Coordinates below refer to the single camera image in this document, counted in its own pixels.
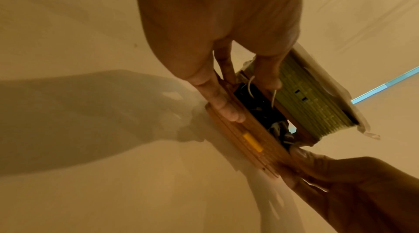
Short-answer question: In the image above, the bundle of black white cables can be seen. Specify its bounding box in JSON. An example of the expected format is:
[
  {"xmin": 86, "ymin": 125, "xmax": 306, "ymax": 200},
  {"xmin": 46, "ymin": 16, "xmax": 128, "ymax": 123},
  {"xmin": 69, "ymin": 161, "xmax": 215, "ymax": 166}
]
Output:
[{"xmin": 234, "ymin": 75, "xmax": 297, "ymax": 150}]

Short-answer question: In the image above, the white plastic pouch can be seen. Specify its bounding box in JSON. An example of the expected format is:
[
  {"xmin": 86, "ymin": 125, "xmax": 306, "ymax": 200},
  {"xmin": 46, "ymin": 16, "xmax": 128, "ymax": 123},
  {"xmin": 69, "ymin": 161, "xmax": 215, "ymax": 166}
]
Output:
[{"xmin": 205, "ymin": 43, "xmax": 381, "ymax": 178}]

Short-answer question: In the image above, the white table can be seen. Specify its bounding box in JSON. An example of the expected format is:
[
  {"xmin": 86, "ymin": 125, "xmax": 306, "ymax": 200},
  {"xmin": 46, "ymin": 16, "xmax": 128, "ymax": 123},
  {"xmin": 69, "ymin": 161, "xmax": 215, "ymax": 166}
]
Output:
[{"xmin": 0, "ymin": 0, "xmax": 419, "ymax": 233}]

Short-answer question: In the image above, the person's right hand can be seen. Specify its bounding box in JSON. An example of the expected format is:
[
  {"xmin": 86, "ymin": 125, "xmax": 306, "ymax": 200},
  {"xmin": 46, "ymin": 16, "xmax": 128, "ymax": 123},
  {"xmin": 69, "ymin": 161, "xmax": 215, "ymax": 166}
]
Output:
[{"xmin": 278, "ymin": 146, "xmax": 419, "ymax": 233}]

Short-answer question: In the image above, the person's left hand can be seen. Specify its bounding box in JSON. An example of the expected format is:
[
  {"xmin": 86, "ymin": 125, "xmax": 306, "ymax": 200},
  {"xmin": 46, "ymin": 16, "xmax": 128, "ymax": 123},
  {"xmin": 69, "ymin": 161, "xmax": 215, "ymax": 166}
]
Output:
[{"xmin": 131, "ymin": 0, "xmax": 304, "ymax": 123}]

